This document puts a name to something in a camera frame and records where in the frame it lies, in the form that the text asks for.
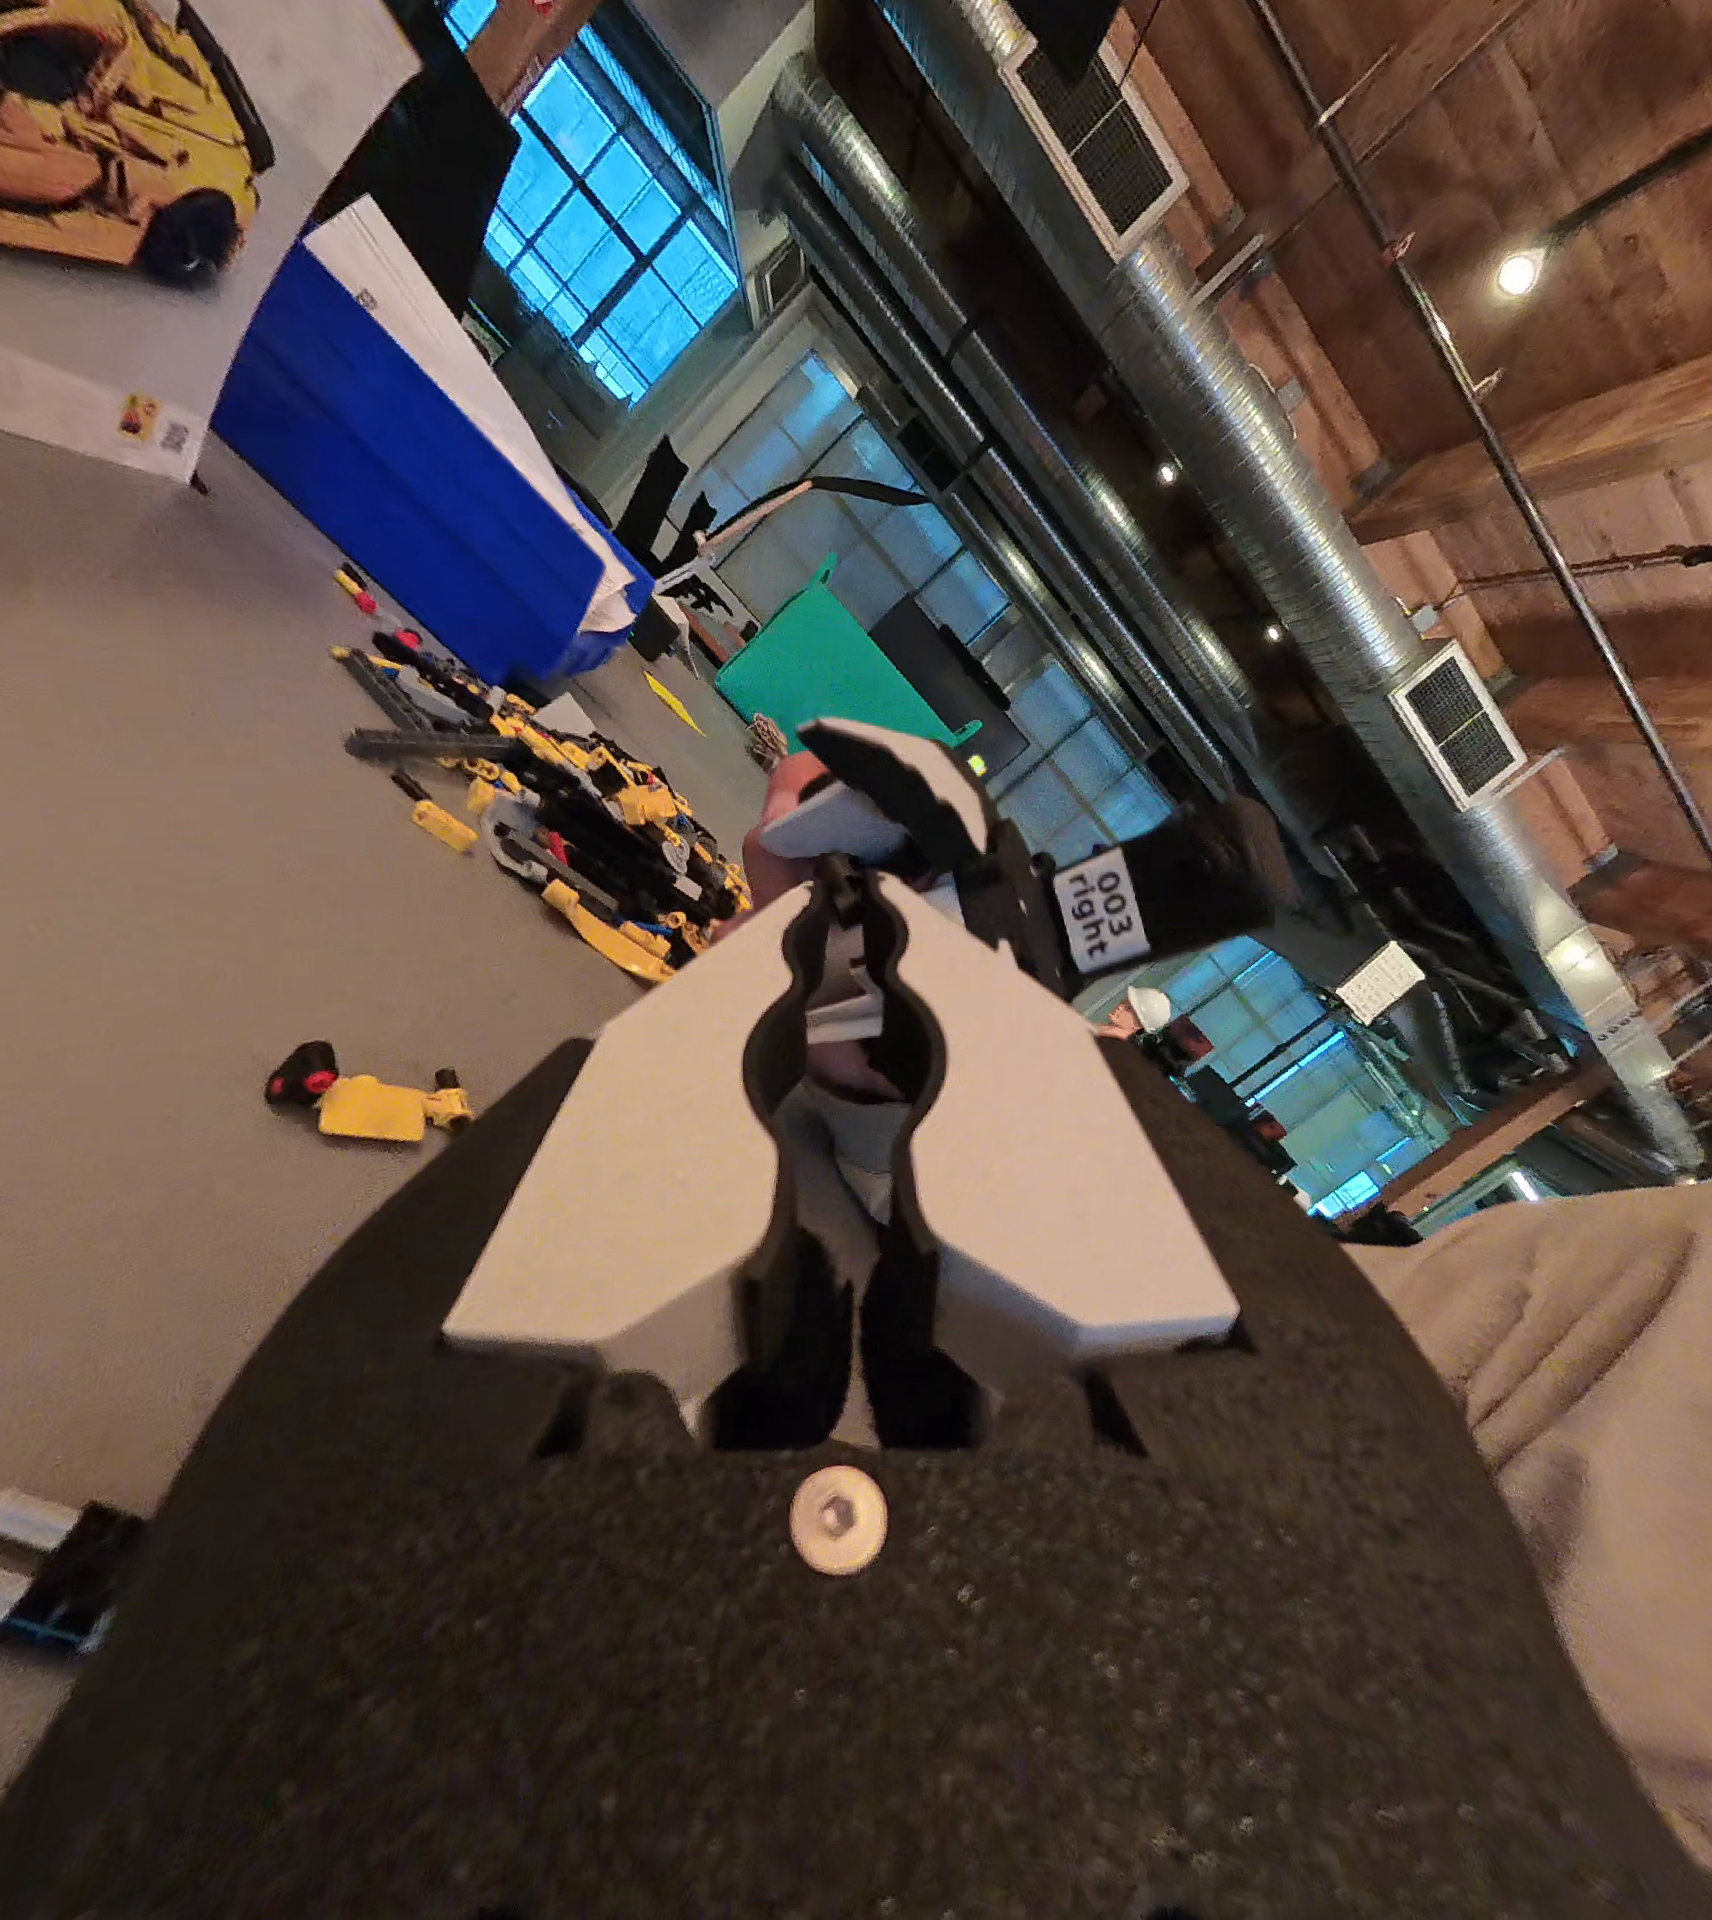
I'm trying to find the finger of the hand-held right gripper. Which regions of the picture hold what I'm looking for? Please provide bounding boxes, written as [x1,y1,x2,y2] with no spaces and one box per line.
[801,716,996,889]
[761,783,922,870]

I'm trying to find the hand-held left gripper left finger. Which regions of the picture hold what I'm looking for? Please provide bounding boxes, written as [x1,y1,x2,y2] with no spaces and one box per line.
[442,885,816,1430]

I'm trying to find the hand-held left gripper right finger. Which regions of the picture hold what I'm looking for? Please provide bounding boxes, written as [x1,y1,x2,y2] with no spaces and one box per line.
[869,874,1243,1407]

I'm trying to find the yellow panel black connector assembly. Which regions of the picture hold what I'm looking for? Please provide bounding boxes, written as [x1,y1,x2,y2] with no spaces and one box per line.
[266,1037,477,1146]

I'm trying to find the black head desk lamp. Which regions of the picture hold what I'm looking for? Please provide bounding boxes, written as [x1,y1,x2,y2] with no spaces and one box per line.
[676,471,934,579]

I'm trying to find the person's right hand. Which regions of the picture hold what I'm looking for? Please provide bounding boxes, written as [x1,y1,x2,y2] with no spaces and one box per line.
[742,750,837,908]

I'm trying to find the black monitor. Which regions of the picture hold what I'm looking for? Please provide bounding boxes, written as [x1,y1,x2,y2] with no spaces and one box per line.
[872,599,1030,780]

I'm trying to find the green felt bin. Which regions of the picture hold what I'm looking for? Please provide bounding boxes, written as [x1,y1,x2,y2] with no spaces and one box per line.
[712,554,986,752]

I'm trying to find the pile of yellow black bricks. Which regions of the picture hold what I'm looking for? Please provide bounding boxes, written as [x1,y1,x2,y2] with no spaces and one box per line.
[332,561,755,984]

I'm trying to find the white ceiling vent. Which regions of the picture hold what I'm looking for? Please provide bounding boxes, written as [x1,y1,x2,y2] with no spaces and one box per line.
[996,37,1191,257]
[1388,641,1528,812]

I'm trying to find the blue plastic bin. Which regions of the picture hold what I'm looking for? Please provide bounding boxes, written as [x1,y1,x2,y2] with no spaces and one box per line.
[210,231,655,692]

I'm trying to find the person's beige jacket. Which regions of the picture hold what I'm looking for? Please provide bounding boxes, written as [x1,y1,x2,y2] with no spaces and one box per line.
[1342,1176,1712,1920]

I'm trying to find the white paper sheets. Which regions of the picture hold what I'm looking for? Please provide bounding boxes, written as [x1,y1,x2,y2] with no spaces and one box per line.
[301,193,648,639]

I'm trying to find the black grey connector piece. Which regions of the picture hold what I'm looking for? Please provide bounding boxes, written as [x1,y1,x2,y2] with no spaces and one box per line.
[0,1489,149,1654]

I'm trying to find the dark overhead panel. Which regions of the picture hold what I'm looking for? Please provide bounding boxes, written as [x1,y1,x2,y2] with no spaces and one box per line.
[1007,0,1128,82]

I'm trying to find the toy car instruction booklet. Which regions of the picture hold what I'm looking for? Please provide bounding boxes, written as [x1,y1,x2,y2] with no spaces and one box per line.
[0,0,423,486]

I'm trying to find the white wall chart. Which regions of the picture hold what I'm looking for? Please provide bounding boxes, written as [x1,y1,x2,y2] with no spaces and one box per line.
[1335,943,1429,1024]

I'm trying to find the silver ventilation duct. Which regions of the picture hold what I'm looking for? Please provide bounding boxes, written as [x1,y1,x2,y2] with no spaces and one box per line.
[773,0,1704,1171]

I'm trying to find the wooden post red label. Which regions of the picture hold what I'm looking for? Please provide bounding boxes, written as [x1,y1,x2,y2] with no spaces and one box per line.
[466,0,603,113]

